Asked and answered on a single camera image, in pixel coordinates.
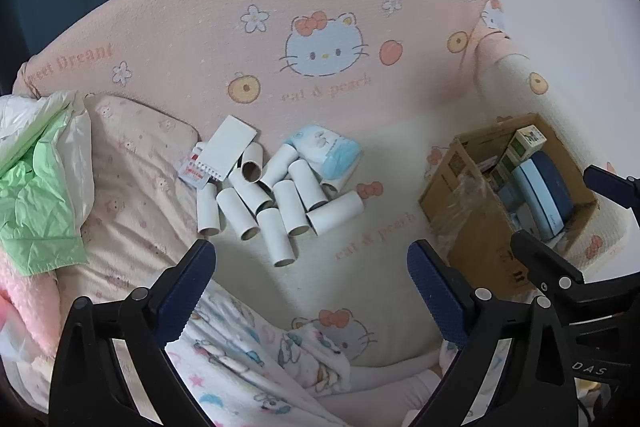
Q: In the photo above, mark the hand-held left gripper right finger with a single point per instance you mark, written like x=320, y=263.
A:
x=435, y=292

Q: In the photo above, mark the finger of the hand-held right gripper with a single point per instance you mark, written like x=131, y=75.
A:
x=612, y=187
x=547, y=259

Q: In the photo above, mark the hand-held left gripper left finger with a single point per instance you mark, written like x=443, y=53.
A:
x=187, y=292

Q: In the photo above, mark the brown cardboard box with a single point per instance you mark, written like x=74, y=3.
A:
x=470, y=227

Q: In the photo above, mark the pile of white cardboard tubes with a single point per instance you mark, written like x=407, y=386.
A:
x=235, y=212

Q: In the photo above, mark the white paper roll core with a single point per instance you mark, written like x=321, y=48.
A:
x=335, y=213
x=289, y=207

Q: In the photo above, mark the blue oval case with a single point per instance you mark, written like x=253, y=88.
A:
x=545, y=187

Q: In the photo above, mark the green white carton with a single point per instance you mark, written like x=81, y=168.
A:
x=525, y=142

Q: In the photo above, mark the pale pink cloth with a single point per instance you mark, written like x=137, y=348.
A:
x=400, y=389

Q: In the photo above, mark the red white sachet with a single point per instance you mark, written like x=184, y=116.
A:
x=195, y=172

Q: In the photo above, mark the pink patterned pillow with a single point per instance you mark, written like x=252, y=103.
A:
x=135, y=167

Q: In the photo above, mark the pink fluffy cloth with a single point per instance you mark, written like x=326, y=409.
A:
x=25, y=302

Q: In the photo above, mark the green plastic bag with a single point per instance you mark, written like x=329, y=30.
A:
x=35, y=217

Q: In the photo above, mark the blue white tissue pack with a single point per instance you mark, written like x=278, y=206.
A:
x=325, y=152

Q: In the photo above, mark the pink cream cartoon bed sheet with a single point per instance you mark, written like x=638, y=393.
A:
x=350, y=107

